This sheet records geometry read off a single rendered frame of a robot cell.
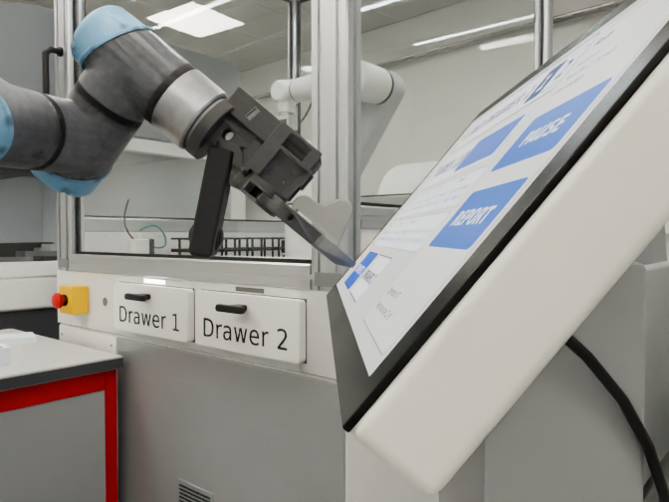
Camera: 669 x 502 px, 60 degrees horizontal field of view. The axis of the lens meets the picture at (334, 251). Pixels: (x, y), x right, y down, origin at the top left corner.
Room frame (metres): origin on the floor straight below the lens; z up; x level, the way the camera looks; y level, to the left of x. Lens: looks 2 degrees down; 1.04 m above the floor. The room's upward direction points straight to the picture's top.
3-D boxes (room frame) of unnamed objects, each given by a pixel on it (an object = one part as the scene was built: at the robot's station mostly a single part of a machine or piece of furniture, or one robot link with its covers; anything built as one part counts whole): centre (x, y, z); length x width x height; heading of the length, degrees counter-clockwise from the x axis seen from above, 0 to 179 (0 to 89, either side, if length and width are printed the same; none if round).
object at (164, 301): (1.29, 0.41, 0.87); 0.29 x 0.02 x 0.11; 50
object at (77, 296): (1.49, 0.67, 0.88); 0.07 x 0.05 x 0.07; 50
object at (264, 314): (1.09, 0.17, 0.87); 0.29 x 0.02 x 0.11; 50
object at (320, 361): (1.64, 0.07, 0.87); 1.02 x 0.95 x 0.14; 50
